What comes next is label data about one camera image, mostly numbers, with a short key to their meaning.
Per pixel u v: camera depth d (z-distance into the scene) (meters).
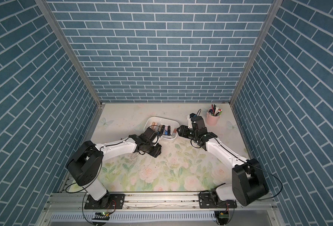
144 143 0.68
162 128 1.03
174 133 1.02
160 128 1.02
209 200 0.73
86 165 0.46
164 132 1.02
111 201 0.73
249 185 0.42
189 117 0.80
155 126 1.05
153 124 1.05
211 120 1.00
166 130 1.02
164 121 1.06
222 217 0.73
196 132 0.66
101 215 0.72
